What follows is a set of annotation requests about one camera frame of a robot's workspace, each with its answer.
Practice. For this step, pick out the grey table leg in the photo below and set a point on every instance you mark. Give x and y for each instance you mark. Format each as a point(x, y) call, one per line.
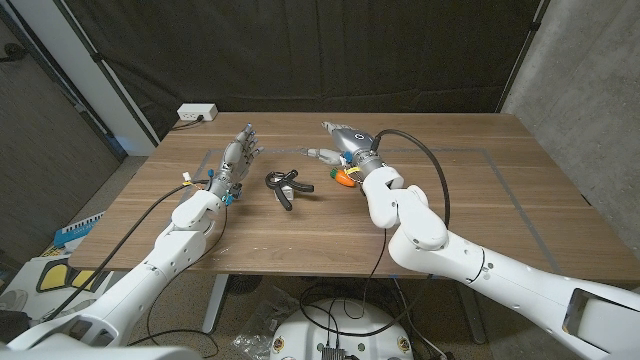
point(472, 315)

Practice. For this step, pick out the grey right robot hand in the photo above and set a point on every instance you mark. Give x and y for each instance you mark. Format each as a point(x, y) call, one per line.
point(352, 142)

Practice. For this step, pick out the white table leg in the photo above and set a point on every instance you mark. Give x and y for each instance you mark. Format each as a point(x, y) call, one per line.
point(216, 305)

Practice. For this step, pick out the clear plastic bag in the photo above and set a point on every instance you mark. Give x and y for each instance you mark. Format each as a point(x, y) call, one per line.
point(262, 320)

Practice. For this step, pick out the black pouch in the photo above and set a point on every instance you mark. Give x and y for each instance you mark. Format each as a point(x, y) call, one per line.
point(14, 325)

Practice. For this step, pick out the white power strip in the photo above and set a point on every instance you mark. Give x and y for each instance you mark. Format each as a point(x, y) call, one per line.
point(197, 111)

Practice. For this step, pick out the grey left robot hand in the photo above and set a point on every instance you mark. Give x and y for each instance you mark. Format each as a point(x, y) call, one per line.
point(235, 162)

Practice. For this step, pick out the black backdrop curtain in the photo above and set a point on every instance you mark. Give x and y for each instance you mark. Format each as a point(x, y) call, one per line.
point(325, 50)

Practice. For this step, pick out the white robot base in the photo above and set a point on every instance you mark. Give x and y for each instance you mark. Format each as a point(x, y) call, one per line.
point(310, 335)

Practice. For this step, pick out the blue and white box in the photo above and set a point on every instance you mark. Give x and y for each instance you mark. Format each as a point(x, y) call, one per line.
point(75, 231)

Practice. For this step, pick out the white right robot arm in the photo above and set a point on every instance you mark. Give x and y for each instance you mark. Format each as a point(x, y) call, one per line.
point(450, 255)

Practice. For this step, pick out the orange toy carrot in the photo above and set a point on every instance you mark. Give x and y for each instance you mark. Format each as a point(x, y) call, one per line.
point(342, 179)

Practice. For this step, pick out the black grip strengthener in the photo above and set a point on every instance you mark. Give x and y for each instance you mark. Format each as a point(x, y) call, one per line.
point(285, 197)

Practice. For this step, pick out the black backdrop pole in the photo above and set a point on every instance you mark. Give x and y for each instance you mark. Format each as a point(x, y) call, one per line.
point(97, 57)
point(534, 24)

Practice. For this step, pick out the black round floor fan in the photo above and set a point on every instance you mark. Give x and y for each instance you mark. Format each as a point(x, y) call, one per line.
point(244, 284)

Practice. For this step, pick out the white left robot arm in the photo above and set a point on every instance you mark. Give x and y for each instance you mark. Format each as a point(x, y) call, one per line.
point(170, 255)

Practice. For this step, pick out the white board with yellow shapes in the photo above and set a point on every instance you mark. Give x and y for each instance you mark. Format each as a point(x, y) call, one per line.
point(55, 275)

